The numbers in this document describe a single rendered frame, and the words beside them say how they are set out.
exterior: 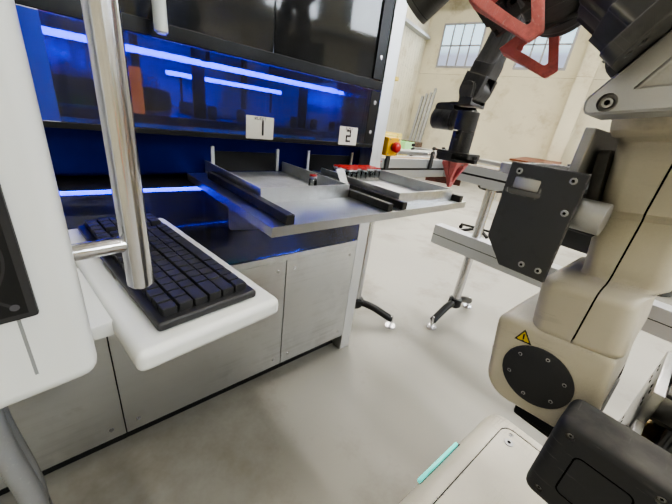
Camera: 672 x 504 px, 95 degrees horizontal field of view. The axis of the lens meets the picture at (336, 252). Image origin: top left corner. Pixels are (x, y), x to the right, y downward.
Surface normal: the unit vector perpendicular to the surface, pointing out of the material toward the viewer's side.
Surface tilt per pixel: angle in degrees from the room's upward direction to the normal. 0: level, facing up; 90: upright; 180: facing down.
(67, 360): 90
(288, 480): 0
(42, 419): 90
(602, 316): 90
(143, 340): 0
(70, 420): 90
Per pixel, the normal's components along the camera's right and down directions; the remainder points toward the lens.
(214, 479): 0.12, -0.91
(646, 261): -0.78, 0.15
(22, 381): 0.73, 0.35
